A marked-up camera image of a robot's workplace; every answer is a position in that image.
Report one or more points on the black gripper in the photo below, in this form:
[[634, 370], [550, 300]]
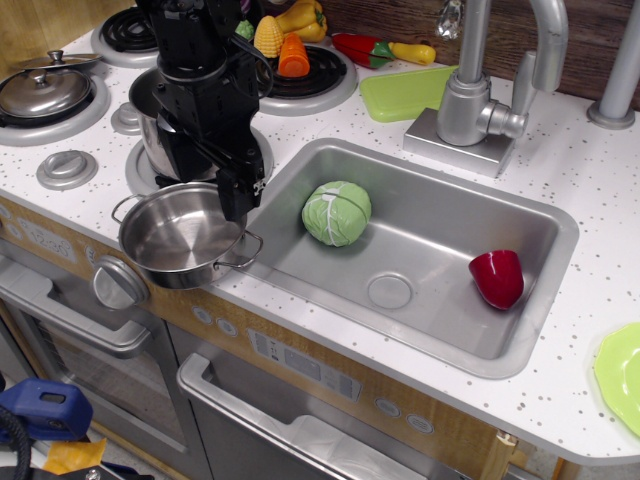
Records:
[[215, 109]]

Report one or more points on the small steel pan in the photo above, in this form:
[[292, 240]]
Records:
[[178, 238]]

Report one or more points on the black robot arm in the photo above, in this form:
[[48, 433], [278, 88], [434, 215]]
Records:
[[197, 34]]

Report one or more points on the grey sink basin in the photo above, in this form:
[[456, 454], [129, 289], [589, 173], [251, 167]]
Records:
[[407, 275]]

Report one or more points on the small grey stove knob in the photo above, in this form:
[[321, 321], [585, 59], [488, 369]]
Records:
[[124, 120]]

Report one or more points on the tall steel pot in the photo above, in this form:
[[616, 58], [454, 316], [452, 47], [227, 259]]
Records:
[[142, 95]]

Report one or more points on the green toy cabbage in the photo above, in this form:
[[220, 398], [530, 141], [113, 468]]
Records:
[[337, 213]]

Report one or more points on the orange toy carrot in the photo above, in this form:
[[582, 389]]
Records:
[[293, 58]]

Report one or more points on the grey stove knob top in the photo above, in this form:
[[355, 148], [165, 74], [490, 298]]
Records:
[[66, 170]]

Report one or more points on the grey oven knob front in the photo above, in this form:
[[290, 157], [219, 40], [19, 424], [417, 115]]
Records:
[[117, 286]]

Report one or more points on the green toy vegetable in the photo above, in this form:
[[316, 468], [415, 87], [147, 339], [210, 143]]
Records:
[[245, 29]]

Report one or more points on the back right stove burner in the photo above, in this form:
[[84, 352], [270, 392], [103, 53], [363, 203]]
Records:
[[332, 79]]

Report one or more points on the stove burner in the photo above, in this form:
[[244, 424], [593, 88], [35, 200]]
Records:
[[332, 79], [126, 40]]

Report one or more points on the yellow toy corn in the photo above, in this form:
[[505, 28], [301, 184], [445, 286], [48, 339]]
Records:
[[269, 37]]

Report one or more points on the back left stove burner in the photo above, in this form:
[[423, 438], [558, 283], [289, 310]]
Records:
[[126, 40]]

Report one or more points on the yellow toy bell pepper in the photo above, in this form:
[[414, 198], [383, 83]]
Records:
[[306, 19]]

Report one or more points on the steel lid behind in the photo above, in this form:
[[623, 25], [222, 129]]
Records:
[[59, 59]]

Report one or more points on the green cutting board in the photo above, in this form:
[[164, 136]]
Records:
[[404, 96]]

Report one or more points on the red toy chili pepper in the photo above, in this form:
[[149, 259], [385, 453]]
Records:
[[364, 50]]

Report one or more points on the yellow toy squash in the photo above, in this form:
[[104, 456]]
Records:
[[414, 53]]

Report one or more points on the clear crystal faucet knob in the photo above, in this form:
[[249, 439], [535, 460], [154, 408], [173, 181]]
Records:
[[450, 19]]

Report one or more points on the blue clamp tool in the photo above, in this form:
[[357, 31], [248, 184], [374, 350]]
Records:
[[50, 410]]

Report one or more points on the red toy pepper half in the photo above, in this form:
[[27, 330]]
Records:
[[498, 277]]

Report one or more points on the green plate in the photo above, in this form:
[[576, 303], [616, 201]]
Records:
[[616, 369]]

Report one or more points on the oven door with handle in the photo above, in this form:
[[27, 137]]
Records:
[[123, 361]]

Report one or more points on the dishwasher door with handle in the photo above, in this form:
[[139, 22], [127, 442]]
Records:
[[255, 425]]

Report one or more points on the grey post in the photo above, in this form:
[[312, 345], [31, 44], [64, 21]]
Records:
[[613, 111]]

